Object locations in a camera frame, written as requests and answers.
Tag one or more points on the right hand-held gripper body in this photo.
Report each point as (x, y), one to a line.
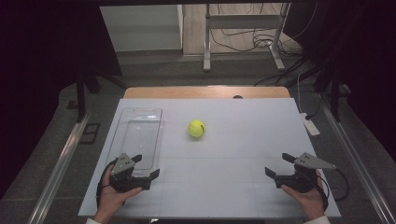
(303, 179)

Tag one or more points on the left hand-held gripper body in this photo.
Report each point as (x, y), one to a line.
(123, 168)

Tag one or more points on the clear plastic tray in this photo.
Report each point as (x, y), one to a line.
(143, 137)

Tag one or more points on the yellow tennis ball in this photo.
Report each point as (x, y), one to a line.
(196, 128)

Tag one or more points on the person's right hand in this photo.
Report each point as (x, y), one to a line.
(311, 203)

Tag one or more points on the person's left hand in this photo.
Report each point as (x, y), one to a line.
(110, 200)

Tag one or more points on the white power strip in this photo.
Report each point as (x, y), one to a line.
(310, 125)

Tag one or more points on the white board sheet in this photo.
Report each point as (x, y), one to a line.
(224, 174)

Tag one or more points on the black stand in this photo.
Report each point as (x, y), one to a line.
(81, 93)
(334, 96)

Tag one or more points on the wooden table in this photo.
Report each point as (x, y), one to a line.
(186, 92)

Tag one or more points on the dark curtain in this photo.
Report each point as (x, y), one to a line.
(358, 56)
(40, 77)

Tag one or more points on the white cabinet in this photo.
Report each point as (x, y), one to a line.
(140, 28)

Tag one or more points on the black floor frame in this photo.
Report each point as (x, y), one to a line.
(89, 133)

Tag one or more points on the aluminium rail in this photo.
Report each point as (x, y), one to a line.
(358, 161)
(59, 168)

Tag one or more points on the grey metal desk frame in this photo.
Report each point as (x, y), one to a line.
(243, 21)

